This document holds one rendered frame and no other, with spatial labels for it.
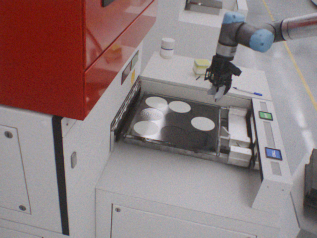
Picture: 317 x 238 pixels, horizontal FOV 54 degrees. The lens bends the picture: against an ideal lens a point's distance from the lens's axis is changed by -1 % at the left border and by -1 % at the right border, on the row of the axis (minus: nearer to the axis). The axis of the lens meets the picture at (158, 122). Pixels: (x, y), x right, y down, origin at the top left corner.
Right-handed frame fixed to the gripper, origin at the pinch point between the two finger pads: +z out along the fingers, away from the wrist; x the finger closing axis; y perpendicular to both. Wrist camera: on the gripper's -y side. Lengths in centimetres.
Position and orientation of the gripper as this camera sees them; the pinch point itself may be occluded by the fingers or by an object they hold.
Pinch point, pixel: (217, 98)
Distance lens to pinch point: 133.2
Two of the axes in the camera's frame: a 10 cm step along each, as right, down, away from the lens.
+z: -1.1, 8.3, 5.5
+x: 6.6, 4.7, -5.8
